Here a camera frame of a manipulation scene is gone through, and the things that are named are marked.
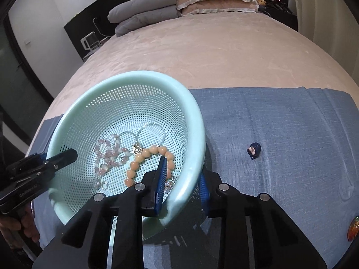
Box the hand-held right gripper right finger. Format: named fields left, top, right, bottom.
left=196, top=171, right=328, bottom=269

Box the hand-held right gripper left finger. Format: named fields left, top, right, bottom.
left=32, top=156, right=169, bottom=269

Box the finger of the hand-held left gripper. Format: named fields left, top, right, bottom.
left=42, top=148, right=78, bottom=172
left=6, top=152, right=47, bottom=175

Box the orange bead bracelet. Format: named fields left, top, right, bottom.
left=125, top=146, right=175, bottom=187

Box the silver bangle with charm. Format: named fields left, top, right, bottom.
left=119, top=124, right=166, bottom=156

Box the pink bead bracelet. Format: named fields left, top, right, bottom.
left=94, top=134, right=131, bottom=188

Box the teal plastic mesh basket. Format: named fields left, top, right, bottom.
left=45, top=71, right=207, bottom=243

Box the person's left hand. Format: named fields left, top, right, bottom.
left=0, top=199, right=41, bottom=248

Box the dark glass door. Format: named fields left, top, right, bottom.
left=0, top=14, right=55, bottom=152

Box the blue cloth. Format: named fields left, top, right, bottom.
left=31, top=87, right=359, bottom=269

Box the black headboard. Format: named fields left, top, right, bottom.
left=64, top=0, right=118, bottom=61

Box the pink bedspread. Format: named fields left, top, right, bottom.
left=25, top=11, right=359, bottom=157

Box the orange red gem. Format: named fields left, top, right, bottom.
left=347, top=216, right=359, bottom=241

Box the folded grey duvet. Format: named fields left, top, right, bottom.
left=108, top=0, right=181, bottom=37

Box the dark nightstand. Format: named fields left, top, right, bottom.
left=262, top=4, right=298, bottom=32

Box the cream curtain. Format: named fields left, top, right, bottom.
left=287, top=0, right=359, bottom=85

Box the charger cable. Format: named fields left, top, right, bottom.
left=92, top=17, right=108, bottom=38

